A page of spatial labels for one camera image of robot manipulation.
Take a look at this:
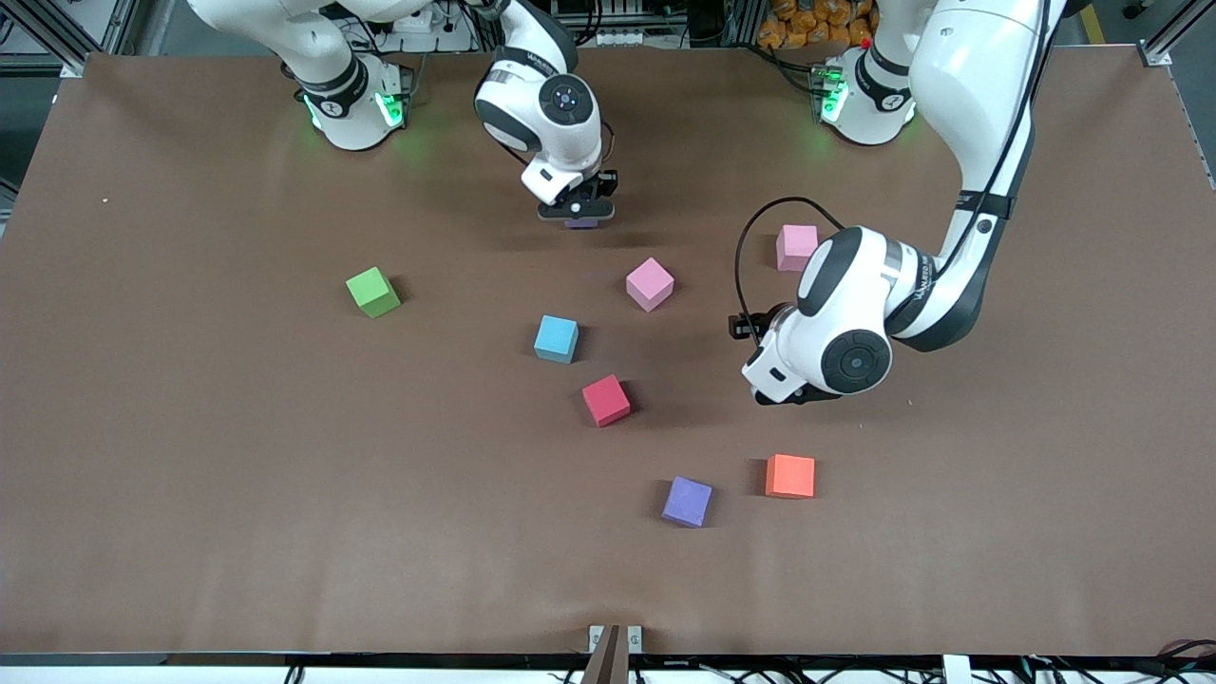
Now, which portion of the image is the white table edge rail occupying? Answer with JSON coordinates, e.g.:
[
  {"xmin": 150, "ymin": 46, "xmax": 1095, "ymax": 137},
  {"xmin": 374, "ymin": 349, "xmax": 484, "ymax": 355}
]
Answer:
[{"xmin": 0, "ymin": 654, "xmax": 1216, "ymax": 684}]

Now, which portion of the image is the bag of orange objects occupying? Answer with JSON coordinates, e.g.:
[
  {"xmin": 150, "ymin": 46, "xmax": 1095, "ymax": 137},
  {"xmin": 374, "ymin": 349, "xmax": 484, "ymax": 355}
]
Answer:
[{"xmin": 757, "ymin": 0, "xmax": 880, "ymax": 50}]

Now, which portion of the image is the light purple foam block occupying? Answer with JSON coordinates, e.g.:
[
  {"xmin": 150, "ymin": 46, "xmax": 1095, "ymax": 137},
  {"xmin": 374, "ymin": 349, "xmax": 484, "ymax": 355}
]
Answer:
[{"xmin": 661, "ymin": 475, "xmax": 714, "ymax": 529}]

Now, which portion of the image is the table cover sheet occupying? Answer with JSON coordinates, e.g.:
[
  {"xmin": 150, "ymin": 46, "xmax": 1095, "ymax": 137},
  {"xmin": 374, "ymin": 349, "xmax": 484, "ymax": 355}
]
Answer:
[{"xmin": 0, "ymin": 46, "xmax": 1216, "ymax": 658}]

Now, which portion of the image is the pink foam block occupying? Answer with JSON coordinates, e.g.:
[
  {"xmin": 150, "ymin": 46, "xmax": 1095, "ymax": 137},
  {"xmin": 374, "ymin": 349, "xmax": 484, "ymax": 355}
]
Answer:
[
  {"xmin": 625, "ymin": 256, "xmax": 676, "ymax": 314},
  {"xmin": 775, "ymin": 224, "xmax": 821, "ymax": 274}
]

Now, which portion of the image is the white socket strip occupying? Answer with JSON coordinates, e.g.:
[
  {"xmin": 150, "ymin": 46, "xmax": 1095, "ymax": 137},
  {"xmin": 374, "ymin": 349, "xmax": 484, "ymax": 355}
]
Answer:
[
  {"xmin": 551, "ymin": 24, "xmax": 658, "ymax": 48},
  {"xmin": 378, "ymin": 3, "xmax": 440, "ymax": 35}
]

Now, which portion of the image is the orange foam block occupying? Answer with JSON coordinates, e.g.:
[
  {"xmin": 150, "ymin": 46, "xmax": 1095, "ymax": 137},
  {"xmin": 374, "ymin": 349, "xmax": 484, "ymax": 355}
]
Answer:
[{"xmin": 765, "ymin": 453, "xmax": 817, "ymax": 500}]

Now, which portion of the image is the aluminium frame profile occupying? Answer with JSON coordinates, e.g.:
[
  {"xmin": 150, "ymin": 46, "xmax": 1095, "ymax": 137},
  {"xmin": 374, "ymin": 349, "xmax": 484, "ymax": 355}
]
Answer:
[
  {"xmin": 1140, "ymin": 0, "xmax": 1216, "ymax": 67},
  {"xmin": 0, "ymin": 0, "xmax": 153, "ymax": 79}
]

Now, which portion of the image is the blue foam block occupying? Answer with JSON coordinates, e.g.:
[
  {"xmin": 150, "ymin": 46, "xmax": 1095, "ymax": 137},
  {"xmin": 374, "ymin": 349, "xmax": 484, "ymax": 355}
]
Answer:
[{"xmin": 533, "ymin": 314, "xmax": 580, "ymax": 365}]

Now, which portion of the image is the green foam block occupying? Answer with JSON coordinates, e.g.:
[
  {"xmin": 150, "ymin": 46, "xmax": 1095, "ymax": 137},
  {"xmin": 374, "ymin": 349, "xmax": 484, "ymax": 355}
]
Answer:
[{"xmin": 345, "ymin": 266, "xmax": 403, "ymax": 319}]

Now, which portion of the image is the red foam block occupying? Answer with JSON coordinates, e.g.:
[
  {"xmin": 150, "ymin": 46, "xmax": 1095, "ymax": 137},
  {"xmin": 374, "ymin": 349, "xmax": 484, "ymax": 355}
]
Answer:
[{"xmin": 581, "ymin": 373, "xmax": 633, "ymax": 428}]

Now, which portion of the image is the metal bracket with brown strip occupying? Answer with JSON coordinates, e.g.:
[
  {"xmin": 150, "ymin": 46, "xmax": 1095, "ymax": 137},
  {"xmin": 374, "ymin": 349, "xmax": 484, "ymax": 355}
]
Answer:
[{"xmin": 581, "ymin": 624, "xmax": 644, "ymax": 684}]

